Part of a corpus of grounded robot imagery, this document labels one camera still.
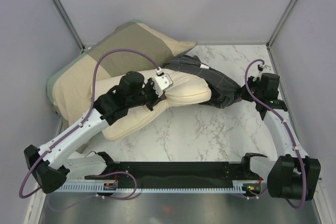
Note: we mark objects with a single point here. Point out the dark grey plaid pillowcase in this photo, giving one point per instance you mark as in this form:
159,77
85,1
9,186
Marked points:
224,90

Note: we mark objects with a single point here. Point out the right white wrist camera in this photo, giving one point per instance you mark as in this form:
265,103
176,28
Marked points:
264,68

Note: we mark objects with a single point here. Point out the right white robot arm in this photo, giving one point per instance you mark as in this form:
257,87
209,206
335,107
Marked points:
294,175

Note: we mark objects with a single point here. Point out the cream pillow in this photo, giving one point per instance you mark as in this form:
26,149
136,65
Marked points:
187,89

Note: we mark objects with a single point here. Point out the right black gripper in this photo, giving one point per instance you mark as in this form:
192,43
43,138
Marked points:
243,94

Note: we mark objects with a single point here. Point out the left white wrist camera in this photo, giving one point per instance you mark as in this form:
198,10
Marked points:
161,83

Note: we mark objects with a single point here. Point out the left aluminium frame post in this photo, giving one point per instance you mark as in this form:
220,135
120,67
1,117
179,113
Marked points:
67,21

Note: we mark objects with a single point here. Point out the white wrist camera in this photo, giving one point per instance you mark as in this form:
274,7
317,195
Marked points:
264,68
161,83

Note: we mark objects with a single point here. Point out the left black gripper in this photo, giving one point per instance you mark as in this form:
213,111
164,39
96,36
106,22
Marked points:
149,84

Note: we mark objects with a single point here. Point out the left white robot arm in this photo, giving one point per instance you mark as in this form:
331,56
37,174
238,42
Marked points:
58,150

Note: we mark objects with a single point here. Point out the right aluminium frame post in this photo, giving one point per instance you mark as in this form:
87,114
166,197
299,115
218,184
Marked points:
289,8

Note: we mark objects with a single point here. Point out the light blue slotted cable duct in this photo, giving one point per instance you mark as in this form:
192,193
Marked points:
101,187

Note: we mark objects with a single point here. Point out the aluminium frame post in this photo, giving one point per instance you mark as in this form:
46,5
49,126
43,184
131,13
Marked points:
67,21
289,8

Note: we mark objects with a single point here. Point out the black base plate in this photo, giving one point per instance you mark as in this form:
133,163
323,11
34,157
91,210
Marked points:
185,174

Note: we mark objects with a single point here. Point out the green beige patchwork pillow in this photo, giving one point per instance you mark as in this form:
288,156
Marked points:
69,90

